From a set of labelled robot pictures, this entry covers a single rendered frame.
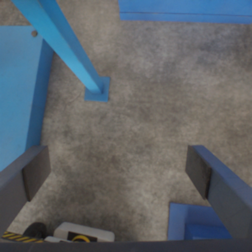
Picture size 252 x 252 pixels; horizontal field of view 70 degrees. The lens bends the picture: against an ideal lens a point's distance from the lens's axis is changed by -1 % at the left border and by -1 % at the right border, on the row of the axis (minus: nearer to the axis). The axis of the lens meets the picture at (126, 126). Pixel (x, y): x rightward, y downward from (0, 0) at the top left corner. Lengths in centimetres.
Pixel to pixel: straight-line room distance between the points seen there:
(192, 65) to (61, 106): 75
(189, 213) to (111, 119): 60
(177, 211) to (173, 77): 68
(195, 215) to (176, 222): 10
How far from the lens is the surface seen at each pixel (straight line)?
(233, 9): 118
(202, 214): 102
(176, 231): 102
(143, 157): 94
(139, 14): 116
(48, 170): 17
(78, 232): 93
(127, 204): 98
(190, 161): 16
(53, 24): 53
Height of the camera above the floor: 94
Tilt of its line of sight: 81 degrees down
